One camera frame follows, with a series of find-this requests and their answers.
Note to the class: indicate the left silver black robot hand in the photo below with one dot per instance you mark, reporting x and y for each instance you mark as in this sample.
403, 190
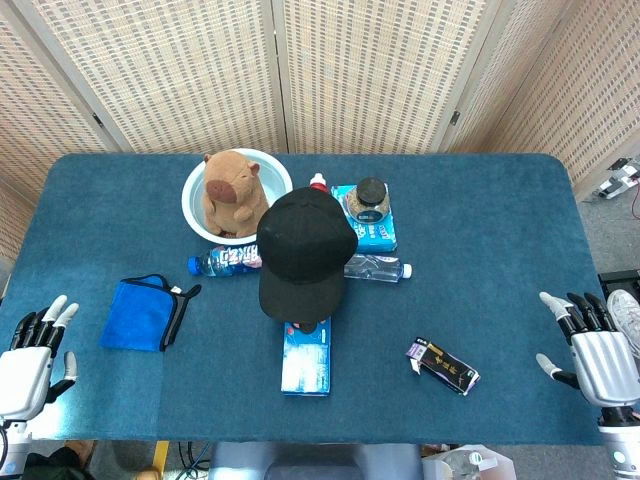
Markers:
22, 375

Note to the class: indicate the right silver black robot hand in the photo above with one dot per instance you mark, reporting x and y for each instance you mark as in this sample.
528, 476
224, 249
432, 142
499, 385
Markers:
607, 367

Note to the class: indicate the black baseball cap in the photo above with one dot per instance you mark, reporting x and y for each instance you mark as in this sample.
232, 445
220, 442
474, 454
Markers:
302, 245

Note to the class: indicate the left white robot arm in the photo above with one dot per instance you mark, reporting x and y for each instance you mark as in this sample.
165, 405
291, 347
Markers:
12, 447

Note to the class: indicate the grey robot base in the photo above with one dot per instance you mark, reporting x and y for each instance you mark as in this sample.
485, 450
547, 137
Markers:
315, 462

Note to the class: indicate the white sneaker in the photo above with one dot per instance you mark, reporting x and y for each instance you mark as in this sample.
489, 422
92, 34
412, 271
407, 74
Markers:
625, 312

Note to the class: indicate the black floor box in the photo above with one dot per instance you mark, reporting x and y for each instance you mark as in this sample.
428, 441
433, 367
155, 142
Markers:
620, 281

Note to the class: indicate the black bag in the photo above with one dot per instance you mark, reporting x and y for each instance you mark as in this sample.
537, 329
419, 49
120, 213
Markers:
52, 465

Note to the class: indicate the blue folded cloth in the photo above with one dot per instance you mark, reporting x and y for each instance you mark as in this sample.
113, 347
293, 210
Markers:
135, 315

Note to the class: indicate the dark purple gold carton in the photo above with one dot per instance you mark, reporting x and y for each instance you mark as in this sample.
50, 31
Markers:
442, 365

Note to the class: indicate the clear plastic container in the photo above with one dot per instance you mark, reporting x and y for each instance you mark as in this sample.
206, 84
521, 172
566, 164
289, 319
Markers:
470, 462

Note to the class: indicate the teal table mat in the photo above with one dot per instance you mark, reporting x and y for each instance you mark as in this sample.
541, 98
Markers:
475, 240

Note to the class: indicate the white electronics on floor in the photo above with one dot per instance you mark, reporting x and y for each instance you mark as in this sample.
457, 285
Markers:
617, 181

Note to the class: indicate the blue cap drink bottle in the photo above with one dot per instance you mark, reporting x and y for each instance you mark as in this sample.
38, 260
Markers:
225, 261

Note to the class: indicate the clear white cap water bottle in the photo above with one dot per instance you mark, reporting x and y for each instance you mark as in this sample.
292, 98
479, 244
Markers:
375, 269

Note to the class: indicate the woven folding screen panel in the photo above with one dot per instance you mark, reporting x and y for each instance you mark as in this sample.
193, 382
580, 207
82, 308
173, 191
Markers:
35, 115
565, 85
175, 70
370, 70

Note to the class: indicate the wide blue biscuit box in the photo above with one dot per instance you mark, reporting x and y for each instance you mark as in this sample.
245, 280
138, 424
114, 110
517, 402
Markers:
377, 235

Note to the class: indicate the brown capybara plush toy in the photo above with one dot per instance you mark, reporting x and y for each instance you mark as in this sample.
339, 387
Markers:
230, 195

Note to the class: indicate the long blue Oreo box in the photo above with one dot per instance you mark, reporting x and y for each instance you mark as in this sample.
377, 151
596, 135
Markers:
305, 362

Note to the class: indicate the glass jar black lid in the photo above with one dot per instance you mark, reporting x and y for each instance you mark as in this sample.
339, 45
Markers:
370, 197

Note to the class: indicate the white plastic basin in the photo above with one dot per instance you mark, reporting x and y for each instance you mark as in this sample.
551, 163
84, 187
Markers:
272, 170

